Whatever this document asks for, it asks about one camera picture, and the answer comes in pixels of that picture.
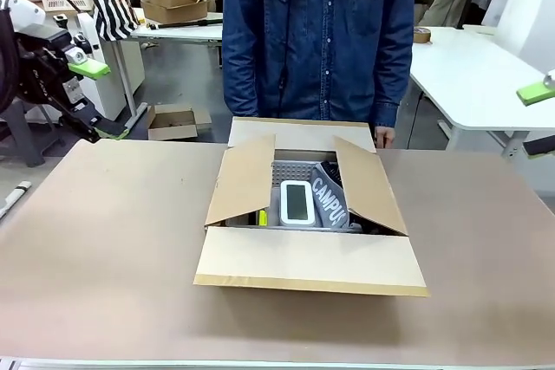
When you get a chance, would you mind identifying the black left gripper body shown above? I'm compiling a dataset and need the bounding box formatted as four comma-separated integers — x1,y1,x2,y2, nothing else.
15,26,87,112

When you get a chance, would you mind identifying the person's right forearm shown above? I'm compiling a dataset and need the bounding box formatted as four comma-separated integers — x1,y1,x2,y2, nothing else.
221,40,262,120

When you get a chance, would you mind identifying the person's left forearm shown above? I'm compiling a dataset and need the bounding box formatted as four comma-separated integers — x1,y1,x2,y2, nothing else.
373,47,415,130

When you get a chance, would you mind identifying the small open cardboard box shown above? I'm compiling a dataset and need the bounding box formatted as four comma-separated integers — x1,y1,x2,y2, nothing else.
146,103,213,142

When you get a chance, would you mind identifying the large brown cardboard box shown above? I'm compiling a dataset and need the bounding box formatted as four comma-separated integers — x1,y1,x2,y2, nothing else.
193,115,431,298

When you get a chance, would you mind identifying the person's left hand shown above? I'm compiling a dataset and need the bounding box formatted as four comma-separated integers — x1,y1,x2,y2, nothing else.
375,126,397,149

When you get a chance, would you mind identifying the black white striped bag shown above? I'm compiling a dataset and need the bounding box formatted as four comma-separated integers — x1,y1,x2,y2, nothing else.
89,0,140,42

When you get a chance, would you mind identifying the grey metal stand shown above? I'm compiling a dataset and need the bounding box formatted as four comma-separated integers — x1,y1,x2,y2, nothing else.
0,96,67,168

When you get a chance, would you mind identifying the white table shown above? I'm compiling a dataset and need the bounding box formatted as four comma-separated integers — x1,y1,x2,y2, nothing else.
408,24,555,159

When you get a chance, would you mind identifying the white leaning board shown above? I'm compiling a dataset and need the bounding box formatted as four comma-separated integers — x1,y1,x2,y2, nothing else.
480,0,555,73

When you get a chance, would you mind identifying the white desk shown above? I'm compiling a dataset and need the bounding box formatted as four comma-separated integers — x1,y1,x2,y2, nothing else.
113,5,225,129

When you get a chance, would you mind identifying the black green stick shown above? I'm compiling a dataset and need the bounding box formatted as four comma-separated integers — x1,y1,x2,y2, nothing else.
146,17,224,29

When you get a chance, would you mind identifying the white tube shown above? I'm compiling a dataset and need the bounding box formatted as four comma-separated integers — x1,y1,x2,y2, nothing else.
0,179,33,220

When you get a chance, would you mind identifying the grey perforated plastic basket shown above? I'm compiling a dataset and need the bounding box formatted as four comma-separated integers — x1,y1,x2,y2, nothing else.
269,159,324,229

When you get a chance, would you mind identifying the white digital clock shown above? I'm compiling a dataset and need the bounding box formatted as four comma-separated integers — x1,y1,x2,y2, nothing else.
278,179,315,227

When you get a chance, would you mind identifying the black ribbed item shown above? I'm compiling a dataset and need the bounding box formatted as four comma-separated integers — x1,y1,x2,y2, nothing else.
322,160,343,187

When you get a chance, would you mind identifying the grey campus cloth pouch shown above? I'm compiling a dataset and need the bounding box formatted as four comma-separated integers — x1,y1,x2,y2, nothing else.
309,161,351,230

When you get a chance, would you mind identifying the person in denim shirt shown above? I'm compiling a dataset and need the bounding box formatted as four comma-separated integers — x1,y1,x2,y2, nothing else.
221,0,416,123

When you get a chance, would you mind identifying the black corrugated cable hose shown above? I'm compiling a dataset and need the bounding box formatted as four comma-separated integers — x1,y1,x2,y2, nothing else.
0,8,22,114

